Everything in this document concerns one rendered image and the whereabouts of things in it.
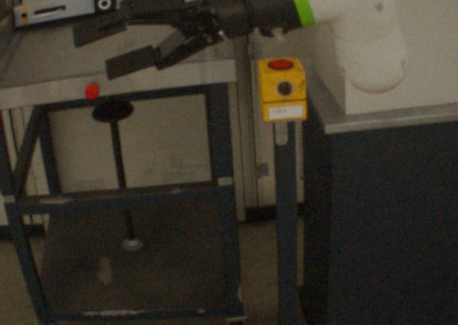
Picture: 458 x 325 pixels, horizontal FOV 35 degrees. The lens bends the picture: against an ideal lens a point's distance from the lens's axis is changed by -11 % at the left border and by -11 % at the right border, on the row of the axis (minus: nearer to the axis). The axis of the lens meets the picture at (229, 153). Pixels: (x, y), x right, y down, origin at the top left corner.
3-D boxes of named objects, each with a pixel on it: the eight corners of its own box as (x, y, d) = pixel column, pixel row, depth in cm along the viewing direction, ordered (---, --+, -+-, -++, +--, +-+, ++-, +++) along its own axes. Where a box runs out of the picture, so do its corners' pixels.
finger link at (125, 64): (150, 44, 107) (152, 46, 108) (104, 60, 108) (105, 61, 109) (154, 63, 107) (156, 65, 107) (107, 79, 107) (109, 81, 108)
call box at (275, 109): (307, 120, 151) (305, 70, 146) (265, 124, 151) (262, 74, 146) (300, 102, 158) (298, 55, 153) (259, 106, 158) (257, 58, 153)
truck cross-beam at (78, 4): (207, -3, 204) (205, -22, 201) (15, 26, 201) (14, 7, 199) (205, -7, 208) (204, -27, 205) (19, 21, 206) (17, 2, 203)
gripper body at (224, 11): (249, 17, 94) (175, 38, 95) (261, 42, 102) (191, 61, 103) (235, -32, 96) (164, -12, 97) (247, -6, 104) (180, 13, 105)
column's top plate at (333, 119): (453, 58, 196) (453, 51, 195) (504, 116, 164) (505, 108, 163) (292, 67, 193) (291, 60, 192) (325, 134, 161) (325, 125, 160)
